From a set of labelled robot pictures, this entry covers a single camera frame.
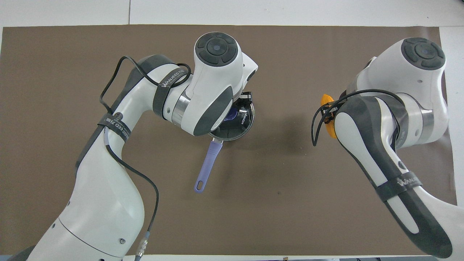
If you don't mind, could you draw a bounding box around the brown table mat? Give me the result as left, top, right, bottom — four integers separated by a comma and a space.
0, 25, 458, 256

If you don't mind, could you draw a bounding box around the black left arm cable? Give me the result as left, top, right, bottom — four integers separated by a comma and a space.
99, 55, 192, 261

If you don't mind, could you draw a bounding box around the glass lid with purple knob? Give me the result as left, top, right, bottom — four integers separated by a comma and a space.
211, 100, 255, 141

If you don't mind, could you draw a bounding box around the yellow corn cob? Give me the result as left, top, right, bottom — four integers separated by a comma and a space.
322, 94, 338, 140

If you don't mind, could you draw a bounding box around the black pot with purple handle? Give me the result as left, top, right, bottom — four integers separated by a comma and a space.
194, 101, 255, 193

